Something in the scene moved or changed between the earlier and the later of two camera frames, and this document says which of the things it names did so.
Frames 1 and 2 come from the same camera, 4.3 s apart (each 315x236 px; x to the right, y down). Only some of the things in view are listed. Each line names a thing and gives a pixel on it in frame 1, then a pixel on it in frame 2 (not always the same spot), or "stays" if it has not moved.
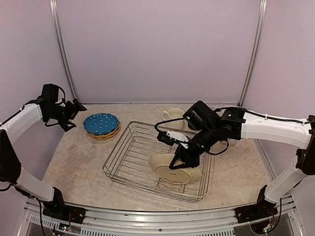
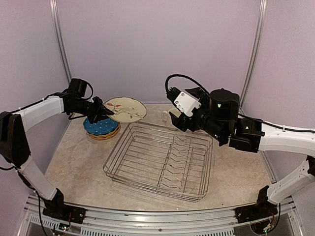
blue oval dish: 100,123 stays
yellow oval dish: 106,135 stays
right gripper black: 188,159 → 182,123
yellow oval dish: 106,137 stays
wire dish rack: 129,163 stays
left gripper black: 73,111 → 100,109
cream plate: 160,163 → 126,108
